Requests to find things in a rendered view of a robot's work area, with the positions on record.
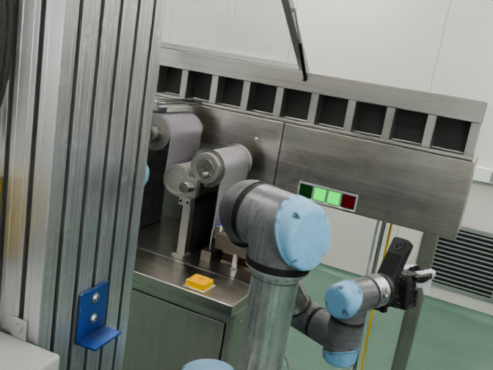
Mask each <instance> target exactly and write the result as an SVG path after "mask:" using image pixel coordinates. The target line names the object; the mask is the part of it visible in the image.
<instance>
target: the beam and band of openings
mask: <svg viewBox="0 0 493 370"><path fill-rule="evenodd" d="M306 73H307V81H302V79H303V73H302V71H300V70H292V69H287V68H279V67H274V66H270V65H262V64H257V63H252V62H245V61H240V60H235V59H227V58H222V57H214V56H209V55H204V54H196V53H191V52H187V51H179V50H174V49H169V48H162V47H161V50H160V56H159V62H158V74H157V80H156V92H155V95H158V96H162V97H165V98H187V99H188V100H195V101H201V102H202V104H201V105H204V106H211V107H215V108H218V109H225V110H229V111H233V112H239V113H243V114H247V115H254V116H257V117H264V118H268V119H272V120H278V121H282V122H286V123H292V124H296V125H300V126H306V127H310V128H316V129H320V130H325V131H331V132H335V133H339V134H345V135H349V136H353V137H359V138H363V139H369V140H373V141H377V142H383V143H387V144H391V145H397V146H401V147H405V148H412V149H415V150H422V151H426V152H430V153H436V154H440V155H444V156H450V157H454V158H458V159H465V160H468V161H472V160H473V159H474V157H475V156H474V153H475V148H476V145H477V141H478V136H479V133H480V129H481V124H482V123H483V119H484V116H485V114H486V108H487V105H488V102H485V101H477V100H472V99H468V98H460V97H455V96H450V95H442V94H437V93H432V92H424V91H419V90H411V89H407V88H402V87H394V86H390V85H385V84H377V83H372V82H367V81H359V80H354V79H346V78H341V77H336V76H328V75H324V74H319V73H311V72H306ZM173 93H174V94H173ZM176 94H178V95H176ZM198 98H199V99H198ZM201 99H203V100H201ZM205 100H207V101H205ZM226 104H229V105H226ZM230 105H232V106H230ZM237 106H239V107H237ZM255 110H257V111H255ZM259 111H261V112H259ZM266 112H268V113H266ZM269 113H272V114H269ZM291 117H293V118H291ZM294 118H297V119H294ZM298 119H301V120H298ZM320 123H322V124H320ZM323 124H326V125H323ZM327 125H329V126H327ZM334 126H337V127H334ZM338 127H340V128H338ZM359 131H361V132H359ZM363 132H365V133H363ZM366 133H369V134H366ZM374 134H376V135H374ZM377 135H380V136H377ZM393 138H394V139H393ZM399 139H401V140H399ZM402 140H405V141H402ZM406 141H408V142H406ZM413 142H416V143H413ZM417 143H419V144H417ZM432 146H433V147H432ZM435 147H437V148H435ZM442 148H444V149H442ZM445 149H448V150H445ZM453 150H455V151H453ZM456 151H459V152H456ZM460 152H463V153H460Z"/></svg>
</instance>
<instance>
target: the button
mask: <svg viewBox="0 0 493 370"><path fill-rule="evenodd" d="M212 285H213V279H210V278H208V277H205V276H202V275H198V274H195V275H193V276H191V277H190V278H188V279H186V286H190V287H192V288H195V289H198V290H200V291H204V290H206V289H208V288H210V287H211V286H212Z"/></svg>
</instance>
